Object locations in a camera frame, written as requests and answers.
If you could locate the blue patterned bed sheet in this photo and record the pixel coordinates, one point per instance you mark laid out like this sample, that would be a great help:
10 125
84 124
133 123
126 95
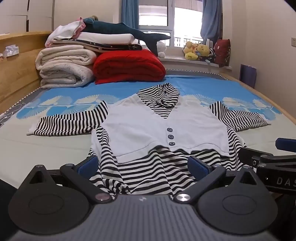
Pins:
46 148

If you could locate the white folded blanket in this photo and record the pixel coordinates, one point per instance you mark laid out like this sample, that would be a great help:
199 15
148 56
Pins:
104 38

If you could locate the blue curtain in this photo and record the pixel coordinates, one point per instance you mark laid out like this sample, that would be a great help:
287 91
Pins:
129 15
211 19

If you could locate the red folded blanket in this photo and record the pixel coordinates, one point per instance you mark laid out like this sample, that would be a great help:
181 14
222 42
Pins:
129 66

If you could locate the striped top with white vest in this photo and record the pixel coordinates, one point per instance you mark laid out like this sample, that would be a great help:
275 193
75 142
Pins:
138 125

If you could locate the blue shark plush toy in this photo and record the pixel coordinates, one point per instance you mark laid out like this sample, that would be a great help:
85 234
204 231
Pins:
120 31

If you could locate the wooden bed frame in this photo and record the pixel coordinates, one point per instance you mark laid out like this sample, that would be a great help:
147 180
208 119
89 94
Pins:
18 69

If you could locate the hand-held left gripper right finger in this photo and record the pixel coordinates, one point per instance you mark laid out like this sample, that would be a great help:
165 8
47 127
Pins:
198 168

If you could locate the cream folded quilt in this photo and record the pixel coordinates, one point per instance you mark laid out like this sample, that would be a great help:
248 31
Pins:
62 67

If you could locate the white plush toy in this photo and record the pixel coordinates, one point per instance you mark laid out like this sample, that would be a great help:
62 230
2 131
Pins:
161 49

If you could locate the white and pink folded clothes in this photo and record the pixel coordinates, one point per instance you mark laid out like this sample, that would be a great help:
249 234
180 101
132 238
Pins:
67 30

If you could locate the tissue box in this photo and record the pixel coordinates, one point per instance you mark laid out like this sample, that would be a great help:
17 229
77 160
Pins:
11 51

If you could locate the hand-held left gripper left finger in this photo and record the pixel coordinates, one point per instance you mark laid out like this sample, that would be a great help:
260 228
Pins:
88 165

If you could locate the dark studded belt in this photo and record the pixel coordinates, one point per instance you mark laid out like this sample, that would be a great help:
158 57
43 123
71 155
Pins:
111 45

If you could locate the window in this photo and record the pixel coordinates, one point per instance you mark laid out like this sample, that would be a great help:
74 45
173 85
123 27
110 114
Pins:
171 20

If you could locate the dark red cushion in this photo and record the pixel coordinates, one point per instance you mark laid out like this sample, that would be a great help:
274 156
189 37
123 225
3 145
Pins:
222 52

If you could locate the yellow plush toys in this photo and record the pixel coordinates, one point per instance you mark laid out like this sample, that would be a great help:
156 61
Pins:
196 50

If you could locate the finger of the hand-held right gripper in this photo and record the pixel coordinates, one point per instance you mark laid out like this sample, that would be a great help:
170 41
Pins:
286 143
248 156

